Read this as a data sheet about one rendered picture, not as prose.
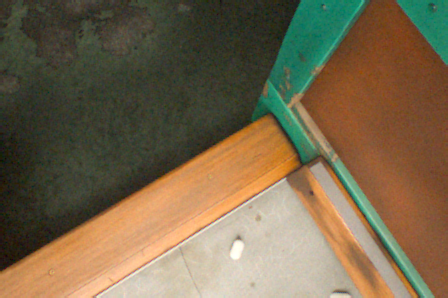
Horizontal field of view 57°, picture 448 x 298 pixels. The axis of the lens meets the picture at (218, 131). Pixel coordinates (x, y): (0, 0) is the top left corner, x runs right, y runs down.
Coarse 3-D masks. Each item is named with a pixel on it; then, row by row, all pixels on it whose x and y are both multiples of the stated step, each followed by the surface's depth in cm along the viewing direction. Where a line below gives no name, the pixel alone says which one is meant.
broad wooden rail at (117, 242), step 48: (240, 144) 78; (288, 144) 78; (144, 192) 75; (192, 192) 75; (240, 192) 76; (96, 240) 72; (144, 240) 72; (0, 288) 69; (48, 288) 70; (96, 288) 71
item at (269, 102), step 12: (264, 96) 80; (276, 96) 73; (264, 108) 84; (276, 108) 77; (288, 108) 72; (252, 120) 97; (288, 120) 74; (288, 132) 78; (300, 132) 72; (300, 144) 76; (312, 144) 71; (300, 156) 79; (312, 156) 73
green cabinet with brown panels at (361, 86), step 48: (336, 0) 43; (384, 0) 38; (432, 0) 32; (288, 48) 59; (336, 48) 50; (384, 48) 42; (432, 48) 36; (288, 96) 68; (336, 96) 57; (384, 96) 46; (432, 96) 39; (336, 144) 65; (384, 144) 52; (432, 144) 43; (384, 192) 59; (432, 192) 48; (384, 240) 64; (432, 240) 54; (432, 288) 61
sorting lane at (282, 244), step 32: (288, 192) 78; (224, 224) 76; (256, 224) 76; (288, 224) 77; (160, 256) 74; (192, 256) 74; (224, 256) 75; (256, 256) 75; (288, 256) 75; (320, 256) 75; (128, 288) 73; (160, 288) 73; (192, 288) 73; (224, 288) 73; (256, 288) 74; (288, 288) 74; (320, 288) 74; (352, 288) 74
